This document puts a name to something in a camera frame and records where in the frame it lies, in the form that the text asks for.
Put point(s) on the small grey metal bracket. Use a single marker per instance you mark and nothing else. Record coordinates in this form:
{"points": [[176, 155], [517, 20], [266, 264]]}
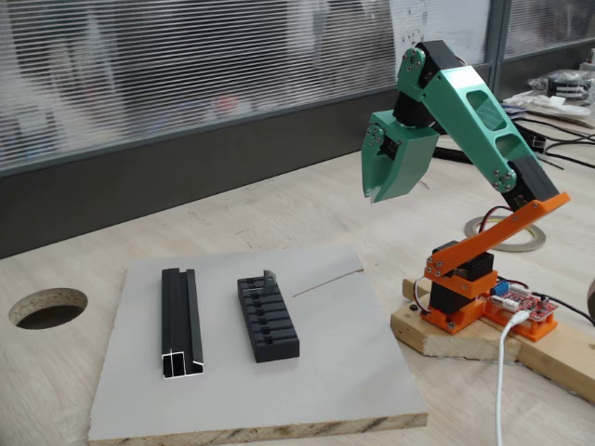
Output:
{"points": [[269, 278]]}

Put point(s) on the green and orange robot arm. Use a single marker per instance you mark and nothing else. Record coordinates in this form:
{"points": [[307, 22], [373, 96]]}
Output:
{"points": [[465, 107]]}

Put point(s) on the black slotted holder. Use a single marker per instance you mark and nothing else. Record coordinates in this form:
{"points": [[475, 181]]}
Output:
{"points": [[274, 334]]}

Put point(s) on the blue flat box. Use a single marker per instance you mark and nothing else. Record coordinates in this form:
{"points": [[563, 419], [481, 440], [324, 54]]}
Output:
{"points": [[513, 109]]}

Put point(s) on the white printed paper sheet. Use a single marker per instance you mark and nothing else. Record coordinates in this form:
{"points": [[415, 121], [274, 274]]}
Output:
{"points": [[465, 28]]}

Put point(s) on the small wooden block with screws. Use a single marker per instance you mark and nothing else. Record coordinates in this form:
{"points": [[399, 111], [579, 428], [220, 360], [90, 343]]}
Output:
{"points": [[410, 289]]}

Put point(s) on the white packets pile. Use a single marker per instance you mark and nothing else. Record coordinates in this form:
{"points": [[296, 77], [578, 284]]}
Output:
{"points": [[553, 104]]}

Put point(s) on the roll of thin tape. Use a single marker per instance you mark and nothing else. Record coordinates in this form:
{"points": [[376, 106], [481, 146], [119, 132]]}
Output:
{"points": [[534, 241]]}

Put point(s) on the clear bag with black part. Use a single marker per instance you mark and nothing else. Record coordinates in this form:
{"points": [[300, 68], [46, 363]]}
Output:
{"points": [[562, 86]]}

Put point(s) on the red controller board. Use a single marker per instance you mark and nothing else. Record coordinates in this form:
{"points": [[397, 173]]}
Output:
{"points": [[525, 299]]}

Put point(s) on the wooden wedge base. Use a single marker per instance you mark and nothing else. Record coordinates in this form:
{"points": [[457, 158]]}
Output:
{"points": [[441, 344]]}

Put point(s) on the orange printed board tray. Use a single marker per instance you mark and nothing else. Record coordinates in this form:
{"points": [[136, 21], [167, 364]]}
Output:
{"points": [[534, 331]]}

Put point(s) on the grey-topped wooden board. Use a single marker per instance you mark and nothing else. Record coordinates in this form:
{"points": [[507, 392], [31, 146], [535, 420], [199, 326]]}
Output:
{"points": [[325, 371]]}

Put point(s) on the dark round object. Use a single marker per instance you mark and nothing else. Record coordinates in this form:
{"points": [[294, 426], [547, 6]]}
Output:
{"points": [[591, 299]]}

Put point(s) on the short black aluminium profile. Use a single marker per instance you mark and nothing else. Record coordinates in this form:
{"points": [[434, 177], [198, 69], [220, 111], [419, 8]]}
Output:
{"points": [[179, 320]]}

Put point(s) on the long wooden plank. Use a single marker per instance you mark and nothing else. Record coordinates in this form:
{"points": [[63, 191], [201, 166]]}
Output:
{"points": [[562, 367]]}

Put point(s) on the grey window frame post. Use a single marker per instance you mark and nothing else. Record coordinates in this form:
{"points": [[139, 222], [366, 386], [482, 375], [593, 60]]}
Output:
{"points": [[498, 46]]}

